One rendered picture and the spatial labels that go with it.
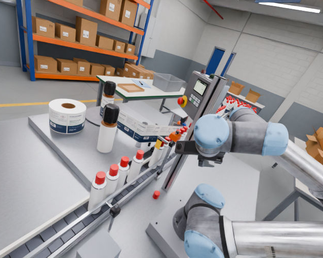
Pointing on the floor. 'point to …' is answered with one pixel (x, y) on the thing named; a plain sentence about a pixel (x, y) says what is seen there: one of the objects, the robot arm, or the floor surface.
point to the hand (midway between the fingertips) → (201, 155)
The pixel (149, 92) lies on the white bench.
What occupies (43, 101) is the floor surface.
